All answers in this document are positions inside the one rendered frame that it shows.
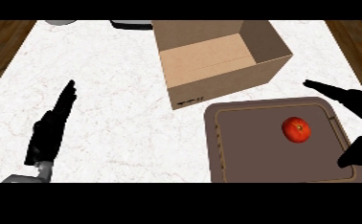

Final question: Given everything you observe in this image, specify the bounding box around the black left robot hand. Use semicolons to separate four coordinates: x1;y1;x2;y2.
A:
22;79;78;167

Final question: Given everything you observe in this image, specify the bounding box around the brown tray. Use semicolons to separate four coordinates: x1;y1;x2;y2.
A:
202;96;362;184

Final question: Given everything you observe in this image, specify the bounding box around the grey round object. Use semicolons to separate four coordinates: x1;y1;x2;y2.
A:
44;20;78;27

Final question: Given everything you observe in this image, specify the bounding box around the open cardboard box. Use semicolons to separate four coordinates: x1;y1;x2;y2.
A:
149;20;294;111

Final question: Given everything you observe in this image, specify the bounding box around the red tomato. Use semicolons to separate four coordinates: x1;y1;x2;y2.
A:
281;116;313;145

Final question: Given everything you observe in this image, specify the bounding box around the dark flat appliance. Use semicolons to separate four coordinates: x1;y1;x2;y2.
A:
109;20;154;31

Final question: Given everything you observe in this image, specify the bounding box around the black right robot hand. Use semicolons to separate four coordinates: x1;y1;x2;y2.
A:
301;79;362;168

